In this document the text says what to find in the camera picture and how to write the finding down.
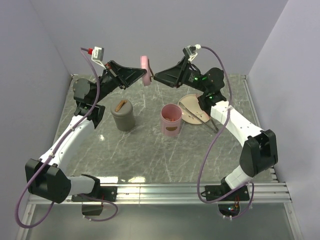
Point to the metal food tongs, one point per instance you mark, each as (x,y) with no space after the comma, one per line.
(214,128)

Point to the pink cylindrical container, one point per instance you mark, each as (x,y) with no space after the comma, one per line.
(167,128)

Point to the pink cream plate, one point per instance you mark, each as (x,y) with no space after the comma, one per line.
(191,102)

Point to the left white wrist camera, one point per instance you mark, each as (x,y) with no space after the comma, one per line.
(97,54)

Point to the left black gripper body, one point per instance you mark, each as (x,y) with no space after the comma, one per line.
(108,83)

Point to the grey cylindrical container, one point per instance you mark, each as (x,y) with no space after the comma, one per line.
(126,123)

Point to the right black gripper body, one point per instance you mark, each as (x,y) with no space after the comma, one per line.
(192,78)

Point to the grey lid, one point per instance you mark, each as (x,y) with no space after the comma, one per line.
(121,108)

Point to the pink lid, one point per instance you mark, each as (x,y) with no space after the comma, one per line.
(145,64)

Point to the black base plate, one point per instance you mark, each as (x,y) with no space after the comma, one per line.
(108,193)
(212,192)

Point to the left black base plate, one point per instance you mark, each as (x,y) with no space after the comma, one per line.
(108,193)

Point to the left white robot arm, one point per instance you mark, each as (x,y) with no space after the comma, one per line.
(46,176)

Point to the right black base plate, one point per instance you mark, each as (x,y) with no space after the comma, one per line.
(212,192)

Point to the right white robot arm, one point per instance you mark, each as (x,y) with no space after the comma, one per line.
(259,147)

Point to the aluminium mounting rail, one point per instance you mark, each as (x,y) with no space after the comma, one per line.
(186,193)

